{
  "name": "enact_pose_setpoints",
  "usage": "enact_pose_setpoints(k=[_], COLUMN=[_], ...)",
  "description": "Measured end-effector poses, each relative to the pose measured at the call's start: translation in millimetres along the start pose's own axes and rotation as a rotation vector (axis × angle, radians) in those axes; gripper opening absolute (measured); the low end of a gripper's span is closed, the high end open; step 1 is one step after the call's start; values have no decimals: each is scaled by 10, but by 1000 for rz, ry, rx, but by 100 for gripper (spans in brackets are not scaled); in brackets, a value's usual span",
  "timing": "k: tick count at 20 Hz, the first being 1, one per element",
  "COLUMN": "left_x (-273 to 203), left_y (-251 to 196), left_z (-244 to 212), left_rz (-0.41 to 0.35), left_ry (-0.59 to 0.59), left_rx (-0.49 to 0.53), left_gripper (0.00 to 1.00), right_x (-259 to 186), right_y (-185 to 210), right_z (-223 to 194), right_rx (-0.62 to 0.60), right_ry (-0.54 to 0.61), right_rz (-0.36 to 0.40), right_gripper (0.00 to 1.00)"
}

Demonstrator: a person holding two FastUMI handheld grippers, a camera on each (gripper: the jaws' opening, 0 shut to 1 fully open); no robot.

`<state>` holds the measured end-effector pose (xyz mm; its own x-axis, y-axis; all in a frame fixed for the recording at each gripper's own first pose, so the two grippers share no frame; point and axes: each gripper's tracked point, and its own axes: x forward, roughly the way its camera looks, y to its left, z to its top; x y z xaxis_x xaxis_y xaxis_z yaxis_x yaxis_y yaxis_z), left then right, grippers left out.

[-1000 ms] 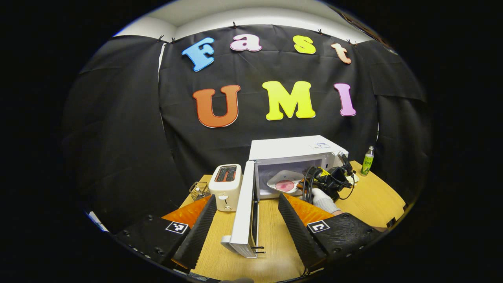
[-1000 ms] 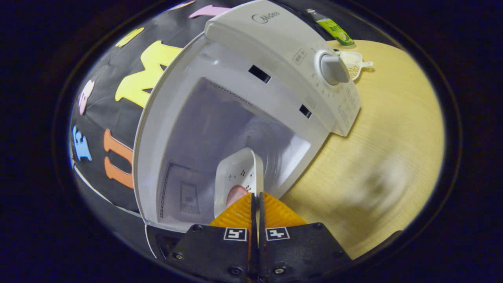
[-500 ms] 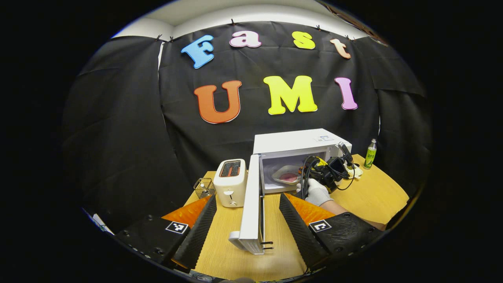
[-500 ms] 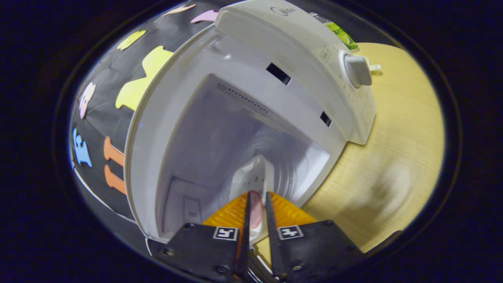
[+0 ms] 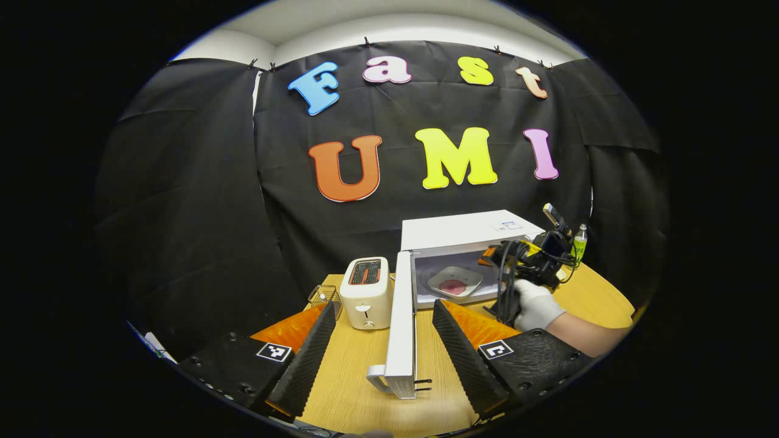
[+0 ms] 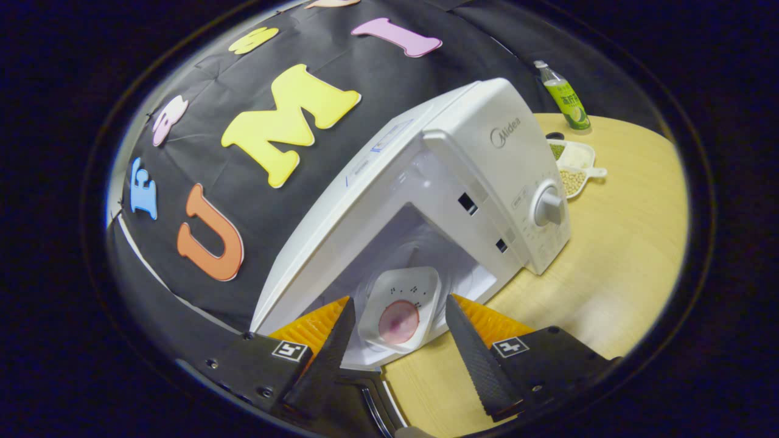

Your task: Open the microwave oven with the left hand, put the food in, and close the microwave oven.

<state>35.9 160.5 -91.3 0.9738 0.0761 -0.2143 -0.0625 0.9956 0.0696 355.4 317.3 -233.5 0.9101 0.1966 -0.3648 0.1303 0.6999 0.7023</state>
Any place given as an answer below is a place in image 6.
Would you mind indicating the white microwave oven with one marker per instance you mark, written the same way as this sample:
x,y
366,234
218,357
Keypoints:
x,y
487,158

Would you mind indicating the pink round food slice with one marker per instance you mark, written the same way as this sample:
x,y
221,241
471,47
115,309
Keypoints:
x,y
398,321

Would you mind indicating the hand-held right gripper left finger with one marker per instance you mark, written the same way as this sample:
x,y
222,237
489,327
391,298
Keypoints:
x,y
325,359

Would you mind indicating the white divided bean dish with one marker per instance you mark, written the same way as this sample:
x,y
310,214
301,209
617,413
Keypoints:
x,y
575,161

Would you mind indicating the white square plate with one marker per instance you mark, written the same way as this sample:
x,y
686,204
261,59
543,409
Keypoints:
x,y
405,286

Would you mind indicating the small black bottle cap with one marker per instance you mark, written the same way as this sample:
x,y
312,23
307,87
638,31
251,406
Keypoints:
x,y
554,135

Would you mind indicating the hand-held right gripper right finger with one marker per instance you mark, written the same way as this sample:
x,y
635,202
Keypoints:
x,y
478,365

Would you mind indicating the green drink bottle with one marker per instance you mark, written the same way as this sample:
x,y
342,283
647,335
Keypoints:
x,y
566,100

